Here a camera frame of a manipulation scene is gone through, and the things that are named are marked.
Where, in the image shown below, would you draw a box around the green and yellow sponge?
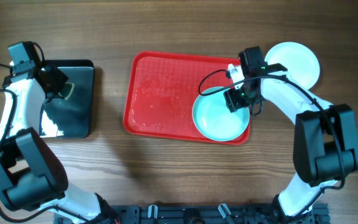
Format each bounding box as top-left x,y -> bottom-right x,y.
59,83 -> 75,100

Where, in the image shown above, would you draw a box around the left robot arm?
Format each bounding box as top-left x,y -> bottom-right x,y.
0,41 -> 121,223

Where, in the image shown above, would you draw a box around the light blue plate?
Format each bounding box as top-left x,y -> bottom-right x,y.
192,92 -> 250,142

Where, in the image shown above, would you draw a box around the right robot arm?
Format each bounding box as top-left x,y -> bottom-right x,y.
223,42 -> 358,223

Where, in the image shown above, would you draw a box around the right camera cable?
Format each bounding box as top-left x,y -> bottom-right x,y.
197,68 -> 346,215

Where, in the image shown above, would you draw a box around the black rectangular water tray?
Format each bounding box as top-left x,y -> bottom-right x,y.
39,60 -> 95,138

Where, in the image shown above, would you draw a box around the white round plate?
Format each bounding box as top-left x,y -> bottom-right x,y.
265,42 -> 321,90

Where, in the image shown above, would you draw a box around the red plastic tray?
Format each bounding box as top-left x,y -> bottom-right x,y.
123,51 -> 239,143

